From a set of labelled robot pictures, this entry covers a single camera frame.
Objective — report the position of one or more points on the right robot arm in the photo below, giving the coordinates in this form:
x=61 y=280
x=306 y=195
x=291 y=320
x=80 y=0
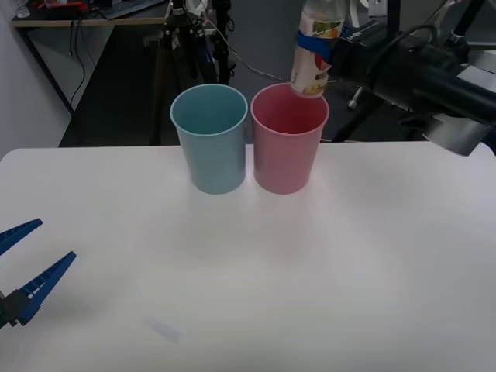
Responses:
x=434 y=71

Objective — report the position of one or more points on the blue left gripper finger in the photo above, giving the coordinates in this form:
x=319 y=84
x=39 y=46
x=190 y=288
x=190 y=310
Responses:
x=19 y=231
x=46 y=279

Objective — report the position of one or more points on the pale blue plastic bin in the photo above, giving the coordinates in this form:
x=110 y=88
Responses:
x=211 y=155

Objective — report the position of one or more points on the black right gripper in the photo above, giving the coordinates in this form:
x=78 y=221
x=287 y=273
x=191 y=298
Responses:
x=358 y=54

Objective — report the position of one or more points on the wooden desk with black frame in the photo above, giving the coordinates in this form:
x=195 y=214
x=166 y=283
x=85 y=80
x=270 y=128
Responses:
x=50 y=21

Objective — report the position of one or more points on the dark keyboard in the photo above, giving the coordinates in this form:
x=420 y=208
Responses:
x=128 y=8

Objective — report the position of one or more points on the black tripod with taped head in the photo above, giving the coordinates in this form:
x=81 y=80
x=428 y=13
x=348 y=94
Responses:
x=170 y=58

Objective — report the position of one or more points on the clear bottle with red cap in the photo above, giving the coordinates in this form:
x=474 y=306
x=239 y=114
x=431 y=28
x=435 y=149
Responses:
x=310 y=73

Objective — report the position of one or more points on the pink plastic bin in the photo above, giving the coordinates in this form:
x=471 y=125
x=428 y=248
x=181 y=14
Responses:
x=286 y=159

